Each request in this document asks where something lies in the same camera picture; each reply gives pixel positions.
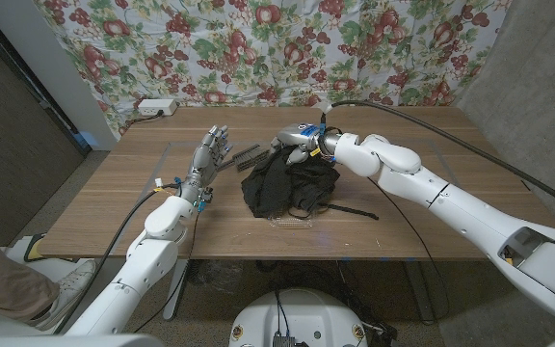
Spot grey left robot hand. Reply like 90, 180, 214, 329
178, 124, 234, 203

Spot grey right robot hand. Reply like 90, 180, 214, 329
270, 122, 330, 165

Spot black shorts with drawstring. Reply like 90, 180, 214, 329
240, 144, 380, 222

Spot grey brush with pale bristles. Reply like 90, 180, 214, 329
217, 143, 270, 174

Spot clear plastic clamshell container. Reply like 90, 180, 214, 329
267, 215, 315, 230

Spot white power strip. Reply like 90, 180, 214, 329
137, 98, 179, 118

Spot floral fruit print backdrop cloth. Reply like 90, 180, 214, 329
34, 0, 513, 139

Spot light grey table leg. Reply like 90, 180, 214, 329
163, 259, 190, 322

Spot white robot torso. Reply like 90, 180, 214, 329
228, 287, 369, 347

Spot white sneaker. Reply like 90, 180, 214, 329
36, 259, 98, 332

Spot dark brown door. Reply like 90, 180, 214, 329
0, 9, 91, 247

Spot dark table leg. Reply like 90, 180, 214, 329
405, 259, 436, 325

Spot person's leg in khaki trousers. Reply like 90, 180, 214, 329
0, 226, 62, 324

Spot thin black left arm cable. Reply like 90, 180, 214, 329
132, 206, 201, 334

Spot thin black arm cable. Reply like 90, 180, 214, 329
367, 176, 452, 325
132, 206, 201, 334

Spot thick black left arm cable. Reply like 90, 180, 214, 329
53, 180, 182, 334

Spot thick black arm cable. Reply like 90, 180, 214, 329
320, 99, 555, 219
53, 180, 182, 334

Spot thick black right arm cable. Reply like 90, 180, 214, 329
320, 99, 555, 219

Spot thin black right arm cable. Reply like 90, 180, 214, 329
367, 176, 452, 325

